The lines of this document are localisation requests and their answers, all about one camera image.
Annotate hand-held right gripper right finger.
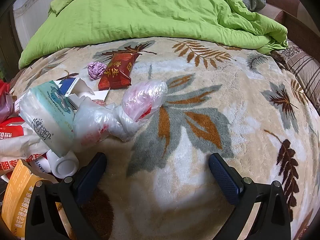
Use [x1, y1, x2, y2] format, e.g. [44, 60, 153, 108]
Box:
[209, 152, 292, 240]

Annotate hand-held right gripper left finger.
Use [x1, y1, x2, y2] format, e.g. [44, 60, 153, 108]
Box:
[25, 152, 108, 240]

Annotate green quilt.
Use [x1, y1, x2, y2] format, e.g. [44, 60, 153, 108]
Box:
[19, 0, 289, 69]

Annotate red white paper bag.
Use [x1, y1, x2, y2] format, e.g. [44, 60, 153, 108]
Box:
[0, 116, 54, 180]

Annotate teal white tissue pack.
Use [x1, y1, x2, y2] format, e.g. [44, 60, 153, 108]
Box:
[19, 80, 76, 157]

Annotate clear knotted plastic bag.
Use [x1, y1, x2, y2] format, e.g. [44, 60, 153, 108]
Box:
[73, 79, 168, 151]

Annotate blue white carton box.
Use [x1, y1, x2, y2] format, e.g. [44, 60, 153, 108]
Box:
[55, 77, 109, 110]

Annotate purple paper ball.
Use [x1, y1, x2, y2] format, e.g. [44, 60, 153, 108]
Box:
[87, 62, 108, 81]

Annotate striped brown pillow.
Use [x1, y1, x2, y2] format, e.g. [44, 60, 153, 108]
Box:
[271, 39, 320, 117]

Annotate red snack packet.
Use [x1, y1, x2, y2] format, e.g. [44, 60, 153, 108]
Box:
[98, 53, 139, 90]

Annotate white plastic bottle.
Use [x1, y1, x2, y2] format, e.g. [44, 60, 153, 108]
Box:
[47, 150, 79, 179]

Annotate leaf print blanket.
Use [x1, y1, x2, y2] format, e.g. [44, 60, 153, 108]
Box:
[10, 37, 320, 240]

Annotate orange carton box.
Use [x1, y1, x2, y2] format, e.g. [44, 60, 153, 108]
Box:
[2, 159, 63, 240]

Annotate red plastic bag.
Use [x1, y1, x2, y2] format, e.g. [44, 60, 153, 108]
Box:
[0, 79, 18, 123]

